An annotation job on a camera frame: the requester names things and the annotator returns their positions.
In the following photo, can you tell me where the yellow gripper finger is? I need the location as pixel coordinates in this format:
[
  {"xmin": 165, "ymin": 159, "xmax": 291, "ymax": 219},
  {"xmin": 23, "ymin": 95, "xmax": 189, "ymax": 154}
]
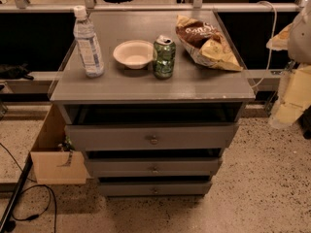
[
  {"xmin": 266, "ymin": 24, "xmax": 292, "ymax": 50},
  {"xmin": 268, "ymin": 65, "xmax": 311, "ymax": 129}
]

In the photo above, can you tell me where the grey top drawer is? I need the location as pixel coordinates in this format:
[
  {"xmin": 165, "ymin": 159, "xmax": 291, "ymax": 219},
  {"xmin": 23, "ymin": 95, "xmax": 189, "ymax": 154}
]
[{"xmin": 65, "ymin": 124, "xmax": 238, "ymax": 151}]

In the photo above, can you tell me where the grey drawer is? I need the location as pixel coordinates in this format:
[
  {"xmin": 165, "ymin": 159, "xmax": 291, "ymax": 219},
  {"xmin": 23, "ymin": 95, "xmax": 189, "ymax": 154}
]
[
  {"xmin": 98, "ymin": 182, "xmax": 212, "ymax": 196},
  {"xmin": 85, "ymin": 157, "xmax": 223, "ymax": 178},
  {"xmin": 65, "ymin": 124, "xmax": 238, "ymax": 151}
]

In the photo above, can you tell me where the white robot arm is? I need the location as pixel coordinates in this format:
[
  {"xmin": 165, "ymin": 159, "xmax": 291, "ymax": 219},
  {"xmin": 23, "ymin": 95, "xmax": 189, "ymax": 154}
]
[{"xmin": 266, "ymin": 3, "xmax": 311, "ymax": 129}]

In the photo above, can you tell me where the grey drawer cabinet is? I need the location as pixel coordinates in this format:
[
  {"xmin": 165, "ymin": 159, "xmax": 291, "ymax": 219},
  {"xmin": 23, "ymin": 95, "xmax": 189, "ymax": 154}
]
[{"xmin": 51, "ymin": 11, "xmax": 255, "ymax": 185}]

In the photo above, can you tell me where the grey middle drawer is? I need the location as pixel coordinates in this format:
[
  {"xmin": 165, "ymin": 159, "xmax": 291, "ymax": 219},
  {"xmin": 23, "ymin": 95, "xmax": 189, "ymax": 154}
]
[{"xmin": 85, "ymin": 157, "xmax": 223, "ymax": 178}]

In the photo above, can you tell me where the grey bottom drawer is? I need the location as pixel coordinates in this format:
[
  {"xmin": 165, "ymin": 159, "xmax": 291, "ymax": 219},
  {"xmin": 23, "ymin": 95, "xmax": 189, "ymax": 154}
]
[{"xmin": 98, "ymin": 182, "xmax": 212, "ymax": 196}]

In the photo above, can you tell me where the brown yellow chip bag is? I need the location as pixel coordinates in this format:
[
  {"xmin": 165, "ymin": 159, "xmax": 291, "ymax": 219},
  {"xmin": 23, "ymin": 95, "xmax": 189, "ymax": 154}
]
[{"xmin": 175, "ymin": 16, "xmax": 243, "ymax": 72}]

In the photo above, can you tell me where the green soda can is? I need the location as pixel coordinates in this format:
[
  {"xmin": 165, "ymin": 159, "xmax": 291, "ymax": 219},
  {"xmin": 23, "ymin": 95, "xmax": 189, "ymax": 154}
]
[{"xmin": 153, "ymin": 35, "xmax": 176, "ymax": 80}]

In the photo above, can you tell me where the white paper bowl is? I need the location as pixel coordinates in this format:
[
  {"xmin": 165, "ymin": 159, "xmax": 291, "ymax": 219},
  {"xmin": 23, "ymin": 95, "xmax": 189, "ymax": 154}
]
[{"xmin": 113, "ymin": 40, "xmax": 154, "ymax": 70}]

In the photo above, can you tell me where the clear plastic water bottle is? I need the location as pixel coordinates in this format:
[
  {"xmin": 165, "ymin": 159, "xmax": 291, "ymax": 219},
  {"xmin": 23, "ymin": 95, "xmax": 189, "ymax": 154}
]
[{"xmin": 73, "ymin": 6, "xmax": 104, "ymax": 78}]

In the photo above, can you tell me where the small green toy in box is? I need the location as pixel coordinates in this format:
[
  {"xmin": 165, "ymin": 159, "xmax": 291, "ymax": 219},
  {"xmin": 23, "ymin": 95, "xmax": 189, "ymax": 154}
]
[{"xmin": 58, "ymin": 137, "xmax": 75, "ymax": 151}]

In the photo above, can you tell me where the cardboard box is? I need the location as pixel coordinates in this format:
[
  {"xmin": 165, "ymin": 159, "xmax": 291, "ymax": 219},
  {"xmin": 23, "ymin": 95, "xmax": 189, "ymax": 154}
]
[{"xmin": 30, "ymin": 106, "xmax": 87, "ymax": 184}]

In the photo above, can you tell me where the black object on ledge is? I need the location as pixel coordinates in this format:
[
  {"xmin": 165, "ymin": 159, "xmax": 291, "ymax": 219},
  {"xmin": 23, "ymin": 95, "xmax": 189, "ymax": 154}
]
[{"xmin": 0, "ymin": 64, "xmax": 34, "ymax": 81}]

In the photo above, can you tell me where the white hanging cable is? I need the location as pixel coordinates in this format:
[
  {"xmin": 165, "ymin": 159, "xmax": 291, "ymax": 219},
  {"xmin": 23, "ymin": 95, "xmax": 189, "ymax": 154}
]
[{"xmin": 250, "ymin": 0, "xmax": 279, "ymax": 89}]

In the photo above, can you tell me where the black floor cable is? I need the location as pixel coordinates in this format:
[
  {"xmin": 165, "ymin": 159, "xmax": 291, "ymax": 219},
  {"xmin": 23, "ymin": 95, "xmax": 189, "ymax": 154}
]
[{"xmin": 0, "ymin": 142, "xmax": 58, "ymax": 233}]

